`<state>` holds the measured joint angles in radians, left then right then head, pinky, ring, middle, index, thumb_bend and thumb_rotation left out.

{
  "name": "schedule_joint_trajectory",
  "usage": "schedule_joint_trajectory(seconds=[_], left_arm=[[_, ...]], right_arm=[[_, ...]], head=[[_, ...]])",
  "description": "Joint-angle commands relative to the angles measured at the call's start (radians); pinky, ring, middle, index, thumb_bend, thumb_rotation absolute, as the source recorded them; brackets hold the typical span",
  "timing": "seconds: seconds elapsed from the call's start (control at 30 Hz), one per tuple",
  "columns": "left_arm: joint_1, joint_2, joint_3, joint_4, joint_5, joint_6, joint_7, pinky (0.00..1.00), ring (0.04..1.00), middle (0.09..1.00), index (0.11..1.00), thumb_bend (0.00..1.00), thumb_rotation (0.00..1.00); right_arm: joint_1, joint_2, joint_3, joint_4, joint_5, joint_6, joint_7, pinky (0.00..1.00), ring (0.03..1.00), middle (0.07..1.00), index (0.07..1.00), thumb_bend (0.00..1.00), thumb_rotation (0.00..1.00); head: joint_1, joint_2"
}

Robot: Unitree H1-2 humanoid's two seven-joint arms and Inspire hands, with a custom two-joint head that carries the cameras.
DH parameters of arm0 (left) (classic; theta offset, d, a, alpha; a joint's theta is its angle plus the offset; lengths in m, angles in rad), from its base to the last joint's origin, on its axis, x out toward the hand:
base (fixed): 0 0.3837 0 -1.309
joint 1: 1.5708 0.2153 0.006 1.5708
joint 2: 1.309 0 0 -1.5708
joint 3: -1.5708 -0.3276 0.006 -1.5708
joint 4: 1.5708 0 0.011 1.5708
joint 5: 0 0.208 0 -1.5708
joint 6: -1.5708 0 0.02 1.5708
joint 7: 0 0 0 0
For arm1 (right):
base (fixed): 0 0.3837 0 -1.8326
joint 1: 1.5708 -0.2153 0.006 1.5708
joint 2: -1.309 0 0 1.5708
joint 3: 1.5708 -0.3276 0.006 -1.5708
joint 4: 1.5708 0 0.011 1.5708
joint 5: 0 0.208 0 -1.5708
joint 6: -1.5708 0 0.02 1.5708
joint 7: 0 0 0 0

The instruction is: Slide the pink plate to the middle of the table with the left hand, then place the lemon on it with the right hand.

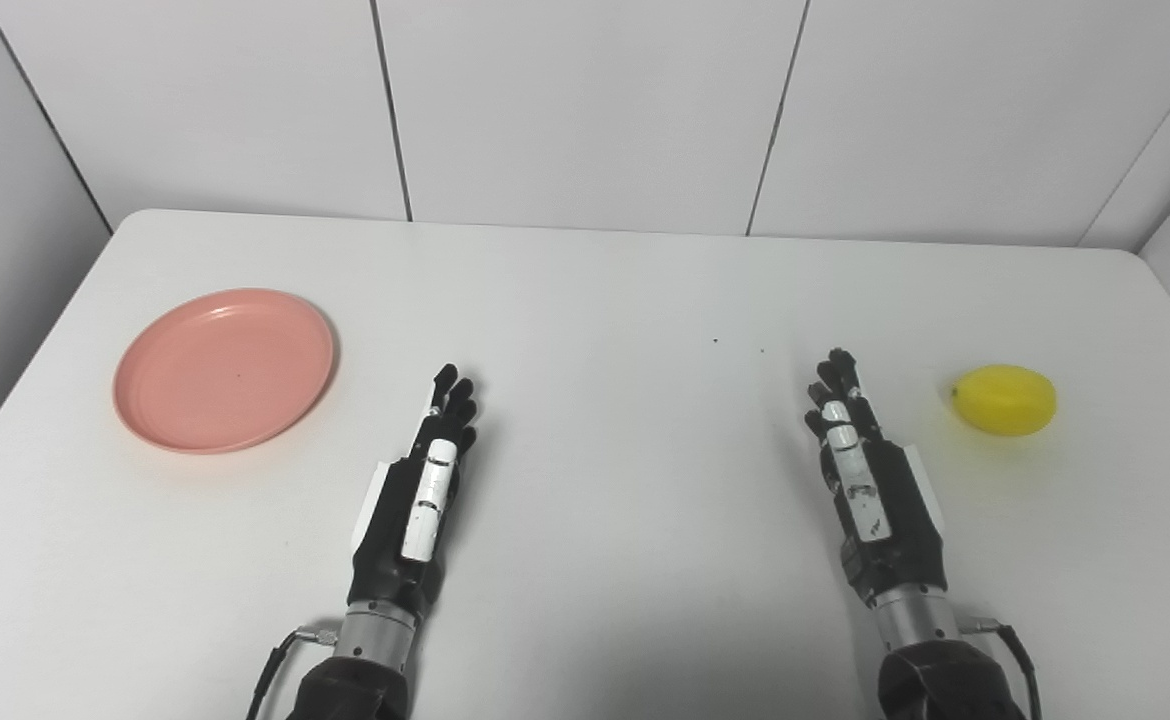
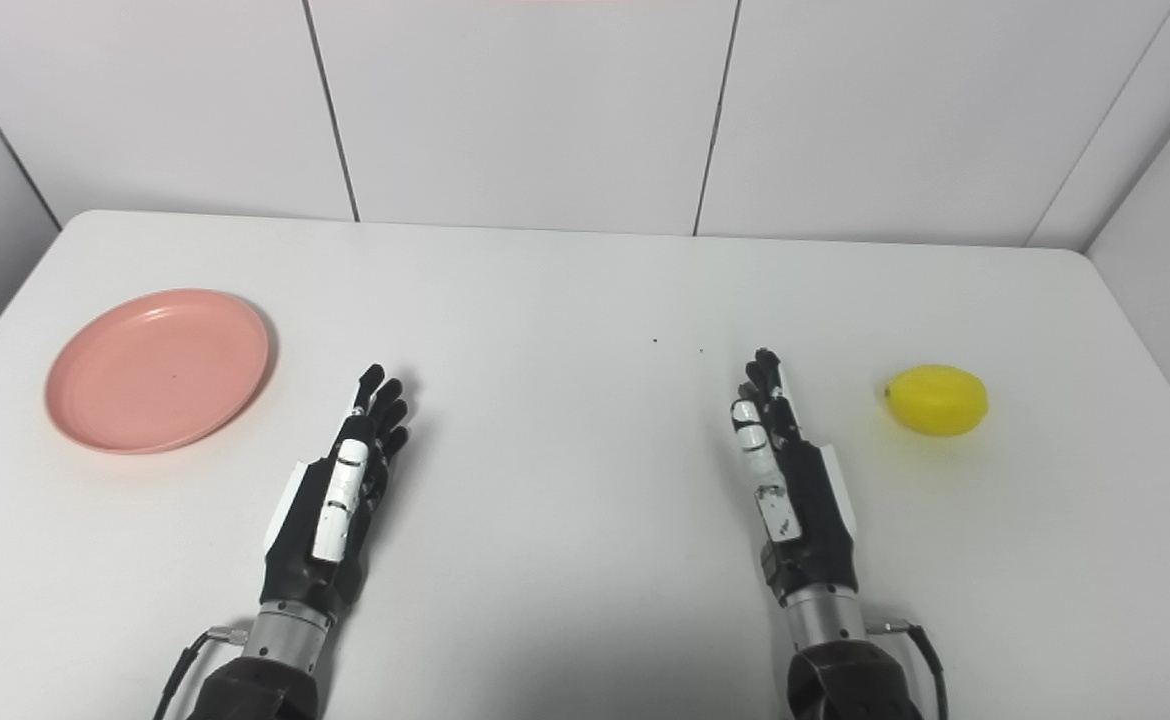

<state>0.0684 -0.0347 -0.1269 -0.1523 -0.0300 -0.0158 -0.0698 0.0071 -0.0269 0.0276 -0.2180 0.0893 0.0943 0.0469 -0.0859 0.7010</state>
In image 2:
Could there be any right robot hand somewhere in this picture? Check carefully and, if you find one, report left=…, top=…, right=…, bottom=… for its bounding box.
left=731, top=348, right=860, bottom=608

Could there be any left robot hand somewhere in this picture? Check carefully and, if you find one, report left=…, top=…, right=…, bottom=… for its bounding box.
left=260, top=364, right=412, bottom=617

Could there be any yellow lemon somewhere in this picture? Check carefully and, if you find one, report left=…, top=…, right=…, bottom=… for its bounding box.
left=883, top=364, right=990, bottom=438

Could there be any pink round plate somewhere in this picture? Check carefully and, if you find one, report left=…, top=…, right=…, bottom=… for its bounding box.
left=44, top=289, right=272, bottom=456

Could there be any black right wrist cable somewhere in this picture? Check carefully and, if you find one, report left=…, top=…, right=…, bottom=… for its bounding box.
left=865, top=619, right=950, bottom=720

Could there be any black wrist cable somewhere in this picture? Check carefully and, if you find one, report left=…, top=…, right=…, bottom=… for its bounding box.
left=152, top=625, right=250, bottom=720
left=865, top=619, right=950, bottom=720

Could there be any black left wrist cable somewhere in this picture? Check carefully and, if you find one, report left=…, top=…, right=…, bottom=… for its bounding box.
left=152, top=625, right=250, bottom=720

